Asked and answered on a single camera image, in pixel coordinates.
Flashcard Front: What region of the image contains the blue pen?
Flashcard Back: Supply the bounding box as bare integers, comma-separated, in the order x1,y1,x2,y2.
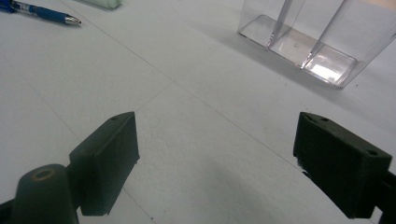
0,0,82,26

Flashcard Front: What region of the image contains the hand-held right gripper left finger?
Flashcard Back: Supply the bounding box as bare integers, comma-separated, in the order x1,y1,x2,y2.
68,111,140,217

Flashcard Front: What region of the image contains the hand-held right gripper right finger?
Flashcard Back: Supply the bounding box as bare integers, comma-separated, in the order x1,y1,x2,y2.
292,112,393,219

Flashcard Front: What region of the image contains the clear plastic pen organizer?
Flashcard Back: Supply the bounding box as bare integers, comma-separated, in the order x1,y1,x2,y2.
237,0,396,90

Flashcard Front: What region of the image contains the green highlighter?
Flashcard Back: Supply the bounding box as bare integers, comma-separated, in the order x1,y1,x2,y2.
81,0,123,10

